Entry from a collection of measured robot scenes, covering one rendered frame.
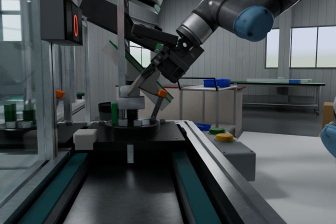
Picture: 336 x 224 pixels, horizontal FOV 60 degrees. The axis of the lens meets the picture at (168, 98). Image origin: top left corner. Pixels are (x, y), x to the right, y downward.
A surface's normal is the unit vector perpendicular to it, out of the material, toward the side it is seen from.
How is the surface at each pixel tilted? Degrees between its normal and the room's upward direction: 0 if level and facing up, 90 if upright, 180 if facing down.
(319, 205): 0
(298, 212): 0
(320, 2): 90
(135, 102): 90
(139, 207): 0
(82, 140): 90
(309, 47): 90
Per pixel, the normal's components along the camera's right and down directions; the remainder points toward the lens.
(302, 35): -0.38, 0.09
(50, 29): 0.08, 0.10
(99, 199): 0.00, -1.00
